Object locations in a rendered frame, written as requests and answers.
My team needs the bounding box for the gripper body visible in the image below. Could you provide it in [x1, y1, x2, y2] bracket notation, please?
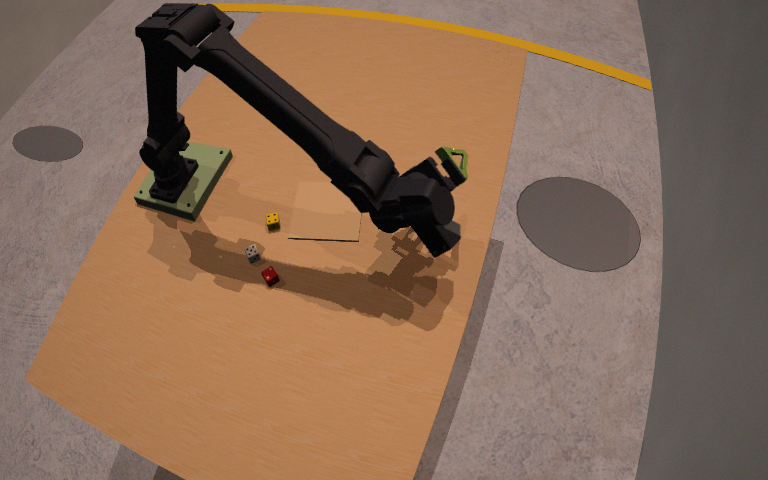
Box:
[399, 157, 466, 192]

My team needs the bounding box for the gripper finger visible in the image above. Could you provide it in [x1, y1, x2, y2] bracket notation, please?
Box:
[435, 146, 468, 181]

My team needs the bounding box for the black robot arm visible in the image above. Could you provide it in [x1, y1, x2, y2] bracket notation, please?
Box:
[135, 3, 461, 258]

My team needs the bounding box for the white die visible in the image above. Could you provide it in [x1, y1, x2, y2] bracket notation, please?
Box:
[245, 244, 261, 264]

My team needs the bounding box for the yellow die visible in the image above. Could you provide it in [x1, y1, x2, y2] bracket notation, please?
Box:
[266, 212, 280, 231]

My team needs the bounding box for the red die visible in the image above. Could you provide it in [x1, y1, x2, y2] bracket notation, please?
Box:
[261, 266, 280, 287]

